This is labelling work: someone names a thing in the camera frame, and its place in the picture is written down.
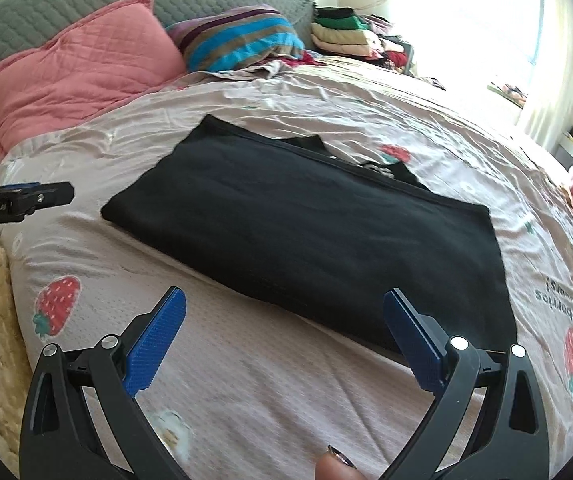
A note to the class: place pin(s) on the windowsill clutter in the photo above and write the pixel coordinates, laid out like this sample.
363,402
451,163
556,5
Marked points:
506,92

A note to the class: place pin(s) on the crumpled patterned cloth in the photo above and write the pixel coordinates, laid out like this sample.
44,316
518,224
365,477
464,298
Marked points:
276,66

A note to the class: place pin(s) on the pile of colourful clothes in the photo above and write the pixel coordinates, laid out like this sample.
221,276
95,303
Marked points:
396,47

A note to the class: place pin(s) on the white curtain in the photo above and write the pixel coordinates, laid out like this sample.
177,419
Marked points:
541,75

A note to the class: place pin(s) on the person's right hand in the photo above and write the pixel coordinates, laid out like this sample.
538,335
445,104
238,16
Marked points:
336,465

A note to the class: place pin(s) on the stack of folded clothes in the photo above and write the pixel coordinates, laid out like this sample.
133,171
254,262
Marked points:
341,35

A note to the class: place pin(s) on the black sweater with orange cuffs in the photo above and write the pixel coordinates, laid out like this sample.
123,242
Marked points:
291,240

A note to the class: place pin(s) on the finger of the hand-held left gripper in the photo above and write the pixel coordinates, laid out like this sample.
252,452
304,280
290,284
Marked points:
49,197

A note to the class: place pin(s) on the pink quilted pillow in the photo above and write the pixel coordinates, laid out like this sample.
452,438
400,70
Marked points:
86,65

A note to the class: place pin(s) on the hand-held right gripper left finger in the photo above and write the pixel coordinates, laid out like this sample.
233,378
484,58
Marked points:
159,335

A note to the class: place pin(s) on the striped colourful pillow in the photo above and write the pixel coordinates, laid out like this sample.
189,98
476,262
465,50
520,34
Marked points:
239,40

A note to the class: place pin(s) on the printed pale pink bedsheet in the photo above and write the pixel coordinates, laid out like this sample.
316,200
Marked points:
246,400

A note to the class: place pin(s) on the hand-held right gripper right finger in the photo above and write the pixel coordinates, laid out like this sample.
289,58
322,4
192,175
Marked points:
414,340

